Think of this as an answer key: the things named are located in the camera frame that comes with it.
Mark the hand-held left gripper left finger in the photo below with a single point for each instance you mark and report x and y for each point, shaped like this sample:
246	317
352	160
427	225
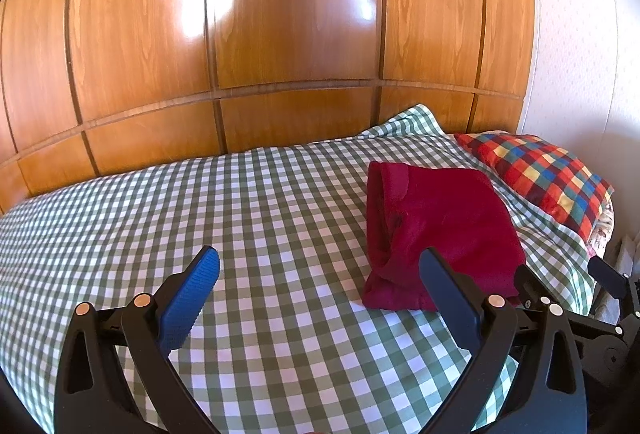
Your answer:
195	289

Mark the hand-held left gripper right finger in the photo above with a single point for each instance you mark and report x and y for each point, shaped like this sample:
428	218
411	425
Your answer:
450	299

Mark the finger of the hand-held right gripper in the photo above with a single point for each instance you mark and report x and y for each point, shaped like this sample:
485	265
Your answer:
605	274
525	281

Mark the dark red fleece garment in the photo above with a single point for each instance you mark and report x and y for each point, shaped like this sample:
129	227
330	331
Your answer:
450	224

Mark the floral bedding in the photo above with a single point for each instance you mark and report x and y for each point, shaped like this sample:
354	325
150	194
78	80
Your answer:
600	234

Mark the green checked bed sheet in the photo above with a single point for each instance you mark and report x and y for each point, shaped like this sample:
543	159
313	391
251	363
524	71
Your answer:
200	214

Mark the multicoloured checked pillow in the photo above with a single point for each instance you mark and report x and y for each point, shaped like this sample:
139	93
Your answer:
540	174

